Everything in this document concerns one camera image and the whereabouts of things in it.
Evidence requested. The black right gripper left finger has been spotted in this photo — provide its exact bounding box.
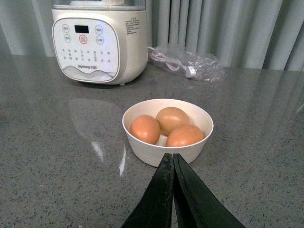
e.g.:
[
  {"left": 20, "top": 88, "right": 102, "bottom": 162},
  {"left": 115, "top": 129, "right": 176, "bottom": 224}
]
[{"left": 122, "top": 153, "right": 175, "bottom": 228}]

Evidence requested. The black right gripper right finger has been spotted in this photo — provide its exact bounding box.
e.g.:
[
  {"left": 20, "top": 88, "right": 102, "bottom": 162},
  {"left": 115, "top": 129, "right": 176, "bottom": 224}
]
[{"left": 173, "top": 154, "right": 244, "bottom": 228}]

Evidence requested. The brown egg right in bowl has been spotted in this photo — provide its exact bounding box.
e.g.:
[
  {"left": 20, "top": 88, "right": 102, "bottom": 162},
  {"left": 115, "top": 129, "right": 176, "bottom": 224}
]
[{"left": 166, "top": 124, "right": 205, "bottom": 147}]

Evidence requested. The brown egg in bowl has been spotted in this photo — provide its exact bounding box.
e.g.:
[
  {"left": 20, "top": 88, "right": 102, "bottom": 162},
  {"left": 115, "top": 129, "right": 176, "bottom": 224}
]
[
  {"left": 166, "top": 124, "right": 205, "bottom": 147},
  {"left": 129, "top": 114, "right": 161, "bottom": 144}
]

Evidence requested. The brown egg left in bowl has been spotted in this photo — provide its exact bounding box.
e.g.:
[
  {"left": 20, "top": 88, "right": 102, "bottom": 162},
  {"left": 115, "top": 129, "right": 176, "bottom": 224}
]
[{"left": 129, "top": 114, "right": 161, "bottom": 144}]

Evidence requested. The pale brown egg behind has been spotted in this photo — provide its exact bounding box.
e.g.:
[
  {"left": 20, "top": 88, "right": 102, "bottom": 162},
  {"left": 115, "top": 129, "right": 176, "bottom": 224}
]
[{"left": 156, "top": 107, "right": 190, "bottom": 135}]

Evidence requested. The white bowl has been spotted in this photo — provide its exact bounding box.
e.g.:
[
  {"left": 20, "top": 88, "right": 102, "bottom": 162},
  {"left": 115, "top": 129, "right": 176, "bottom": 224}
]
[{"left": 122, "top": 99, "right": 214, "bottom": 167}]

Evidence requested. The clear plastic bag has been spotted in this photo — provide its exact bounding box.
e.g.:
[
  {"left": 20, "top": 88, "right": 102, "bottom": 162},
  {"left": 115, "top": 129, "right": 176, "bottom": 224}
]
[{"left": 148, "top": 43, "right": 226, "bottom": 82}]

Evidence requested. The white Joyoung blender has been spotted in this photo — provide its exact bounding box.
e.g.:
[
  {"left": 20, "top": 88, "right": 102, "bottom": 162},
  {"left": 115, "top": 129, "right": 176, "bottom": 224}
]
[{"left": 52, "top": 0, "right": 148, "bottom": 85}]

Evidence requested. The white power cable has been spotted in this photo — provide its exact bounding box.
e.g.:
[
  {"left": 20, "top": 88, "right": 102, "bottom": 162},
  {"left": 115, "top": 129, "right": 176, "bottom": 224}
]
[{"left": 147, "top": 46, "right": 196, "bottom": 78}]

